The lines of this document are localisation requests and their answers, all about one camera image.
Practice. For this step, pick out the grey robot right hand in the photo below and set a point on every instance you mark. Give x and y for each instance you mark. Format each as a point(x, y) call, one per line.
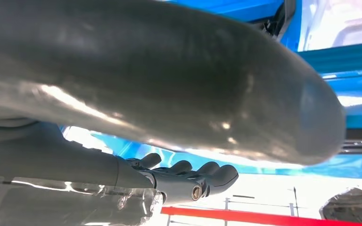
point(137, 78)

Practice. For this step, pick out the black curved plastic part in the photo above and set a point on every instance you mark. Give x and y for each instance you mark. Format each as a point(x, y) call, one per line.
point(277, 21)

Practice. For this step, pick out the large blue metal shelf rack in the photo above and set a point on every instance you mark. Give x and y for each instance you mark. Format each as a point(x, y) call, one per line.
point(349, 62)

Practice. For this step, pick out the blue plastic crate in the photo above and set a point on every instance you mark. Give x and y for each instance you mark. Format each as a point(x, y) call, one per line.
point(231, 9)

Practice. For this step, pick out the red barrier belt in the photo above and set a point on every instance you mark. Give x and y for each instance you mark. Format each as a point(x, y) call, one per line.
point(231, 216)

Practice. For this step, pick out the white translucent plastic bin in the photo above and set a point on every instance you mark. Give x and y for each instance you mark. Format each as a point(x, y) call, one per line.
point(340, 25)

